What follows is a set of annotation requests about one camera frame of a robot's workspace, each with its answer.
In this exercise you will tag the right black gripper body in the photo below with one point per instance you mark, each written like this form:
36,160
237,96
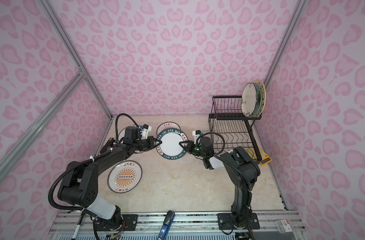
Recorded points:
195,150

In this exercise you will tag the green rim lettered plate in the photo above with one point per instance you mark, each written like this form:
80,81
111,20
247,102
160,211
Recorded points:
170,148

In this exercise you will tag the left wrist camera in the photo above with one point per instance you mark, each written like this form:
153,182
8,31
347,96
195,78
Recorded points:
145,130

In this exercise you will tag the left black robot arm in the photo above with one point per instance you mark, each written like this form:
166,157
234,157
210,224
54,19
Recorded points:
77,187

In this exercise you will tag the cream floral branch plate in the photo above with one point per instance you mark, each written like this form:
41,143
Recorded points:
248,99

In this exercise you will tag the small orange sunburst plate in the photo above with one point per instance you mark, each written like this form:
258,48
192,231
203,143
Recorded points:
167,125

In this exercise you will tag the large orange sunburst plate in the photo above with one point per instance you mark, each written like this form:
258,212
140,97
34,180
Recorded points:
125,176

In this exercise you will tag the black marker pen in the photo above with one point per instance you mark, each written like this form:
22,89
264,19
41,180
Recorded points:
78,226

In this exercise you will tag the white label with red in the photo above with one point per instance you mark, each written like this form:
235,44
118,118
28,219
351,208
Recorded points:
283,226

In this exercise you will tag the black wire dish rack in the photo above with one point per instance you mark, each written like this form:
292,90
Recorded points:
227,119

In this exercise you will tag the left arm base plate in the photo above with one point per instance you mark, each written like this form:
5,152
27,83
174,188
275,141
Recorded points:
127,222

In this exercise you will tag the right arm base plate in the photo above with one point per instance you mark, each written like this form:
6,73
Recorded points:
226,221

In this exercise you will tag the blue handled tool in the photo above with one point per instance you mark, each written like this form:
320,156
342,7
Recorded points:
168,220

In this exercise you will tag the yellow black object behind rack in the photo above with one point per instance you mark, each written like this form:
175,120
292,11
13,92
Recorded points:
262,159

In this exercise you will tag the star and cat plate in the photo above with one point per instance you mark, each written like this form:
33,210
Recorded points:
263,100

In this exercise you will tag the black stapler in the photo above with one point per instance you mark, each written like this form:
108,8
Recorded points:
107,145

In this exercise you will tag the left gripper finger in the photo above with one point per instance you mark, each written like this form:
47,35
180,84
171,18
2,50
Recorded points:
152,139
155,143

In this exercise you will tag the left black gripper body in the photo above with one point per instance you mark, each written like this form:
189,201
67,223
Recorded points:
143,144

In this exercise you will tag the white plate grey cloud outline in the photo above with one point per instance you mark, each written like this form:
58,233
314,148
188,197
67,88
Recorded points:
121,134

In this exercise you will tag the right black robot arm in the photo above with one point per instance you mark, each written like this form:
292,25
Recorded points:
241,169

